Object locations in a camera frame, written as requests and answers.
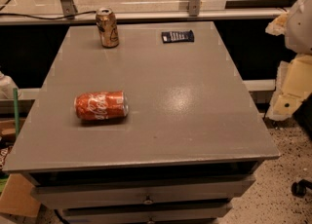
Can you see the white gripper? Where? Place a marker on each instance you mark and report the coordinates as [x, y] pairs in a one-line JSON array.
[[300, 26]]

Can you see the red coke can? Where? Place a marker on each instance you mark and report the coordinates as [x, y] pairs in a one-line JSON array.
[[101, 106]]

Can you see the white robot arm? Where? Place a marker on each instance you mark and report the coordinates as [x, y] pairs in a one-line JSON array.
[[298, 35]]

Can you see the gold soda can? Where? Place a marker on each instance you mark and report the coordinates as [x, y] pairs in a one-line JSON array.
[[107, 28]]

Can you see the dark blue snack packet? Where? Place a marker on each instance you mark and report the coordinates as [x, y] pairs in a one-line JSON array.
[[177, 36]]

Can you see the grey drawer cabinet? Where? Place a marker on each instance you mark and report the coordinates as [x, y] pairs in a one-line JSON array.
[[191, 141]]

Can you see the black caster wheel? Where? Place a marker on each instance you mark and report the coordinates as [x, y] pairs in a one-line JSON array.
[[300, 188]]

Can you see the upper drawer knob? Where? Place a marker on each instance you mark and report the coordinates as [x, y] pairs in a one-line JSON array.
[[148, 201]]

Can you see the drawer knob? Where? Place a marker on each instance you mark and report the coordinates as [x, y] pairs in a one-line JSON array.
[[150, 221], [148, 201]]

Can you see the lower drawer knob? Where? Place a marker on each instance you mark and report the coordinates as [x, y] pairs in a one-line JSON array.
[[150, 221]]

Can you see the green stick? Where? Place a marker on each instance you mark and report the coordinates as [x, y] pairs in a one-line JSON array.
[[16, 111]]

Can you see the white plastic jug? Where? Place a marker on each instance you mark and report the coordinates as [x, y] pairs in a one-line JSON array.
[[7, 85]]

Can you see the cardboard box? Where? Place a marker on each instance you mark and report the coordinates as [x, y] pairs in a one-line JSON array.
[[16, 199]]

